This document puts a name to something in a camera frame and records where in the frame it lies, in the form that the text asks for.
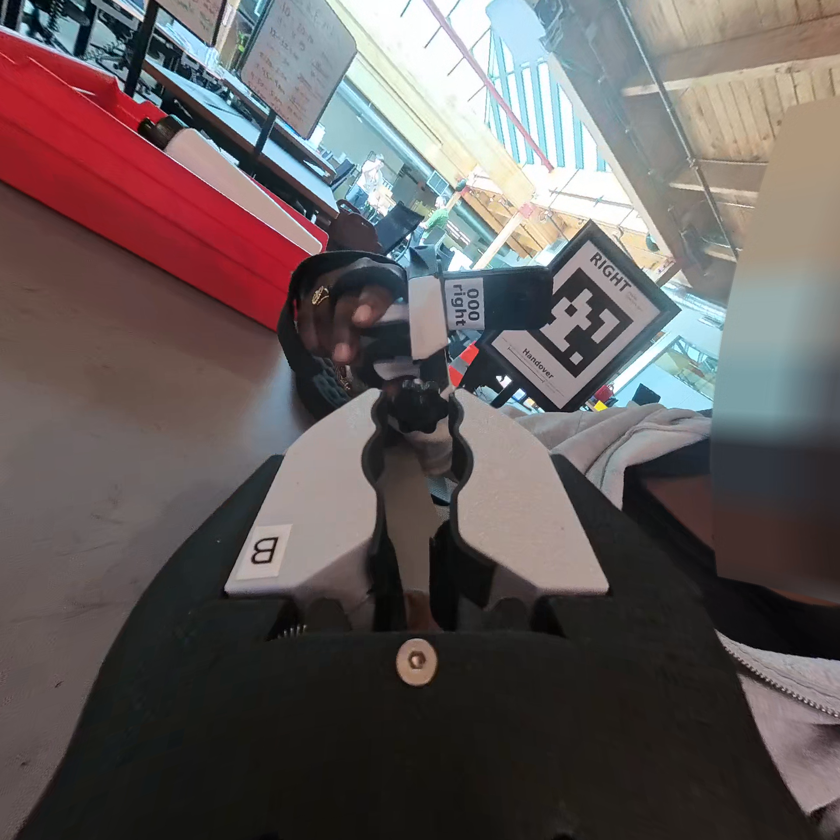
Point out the person's grey hoodie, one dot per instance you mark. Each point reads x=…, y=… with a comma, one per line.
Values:
x=590, y=446

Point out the black office chair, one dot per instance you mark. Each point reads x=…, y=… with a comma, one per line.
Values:
x=400, y=226

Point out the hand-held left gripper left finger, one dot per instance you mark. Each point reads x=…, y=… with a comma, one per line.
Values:
x=315, y=499

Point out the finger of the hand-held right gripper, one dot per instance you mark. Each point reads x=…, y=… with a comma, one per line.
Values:
x=428, y=315

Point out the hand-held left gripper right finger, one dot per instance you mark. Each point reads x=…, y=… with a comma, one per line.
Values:
x=525, y=512

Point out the red plastic bin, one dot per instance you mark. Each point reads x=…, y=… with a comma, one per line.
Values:
x=131, y=177

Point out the person's black shirt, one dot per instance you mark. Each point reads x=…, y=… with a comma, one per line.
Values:
x=682, y=577

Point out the white ceiling projector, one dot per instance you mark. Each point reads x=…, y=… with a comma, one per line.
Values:
x=512, y=16

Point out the whiteboard on black stand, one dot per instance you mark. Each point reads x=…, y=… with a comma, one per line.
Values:
x=295, y=59
x=197, y=16

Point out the person's right forearm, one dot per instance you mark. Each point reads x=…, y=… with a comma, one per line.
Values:
x=438, y=456

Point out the wooden top office desk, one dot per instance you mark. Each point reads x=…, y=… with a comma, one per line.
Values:
x=295, y=172

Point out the red ceiling pipe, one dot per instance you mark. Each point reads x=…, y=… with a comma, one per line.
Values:
x=489, y=85

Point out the grey desk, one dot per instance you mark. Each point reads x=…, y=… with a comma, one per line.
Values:
x=131, y=459

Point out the person's right hand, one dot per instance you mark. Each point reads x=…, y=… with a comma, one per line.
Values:
x=325, y=328

